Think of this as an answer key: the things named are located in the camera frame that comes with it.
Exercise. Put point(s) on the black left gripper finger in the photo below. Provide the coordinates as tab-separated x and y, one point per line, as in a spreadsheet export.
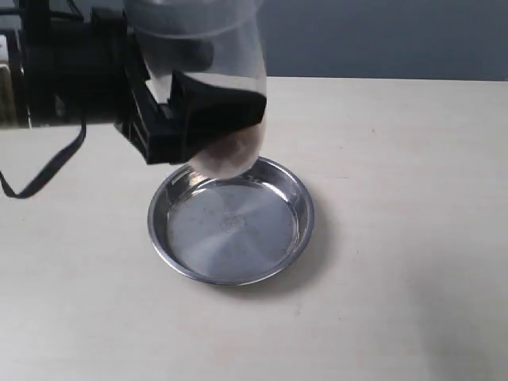
202	114

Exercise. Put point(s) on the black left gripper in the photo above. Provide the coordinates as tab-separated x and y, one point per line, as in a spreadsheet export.
95	70

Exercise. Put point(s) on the clear plastic shaker bottle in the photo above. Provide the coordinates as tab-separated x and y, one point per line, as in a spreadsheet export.
238	64

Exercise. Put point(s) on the round stainless steel plate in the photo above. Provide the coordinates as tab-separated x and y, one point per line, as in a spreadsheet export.
231	232

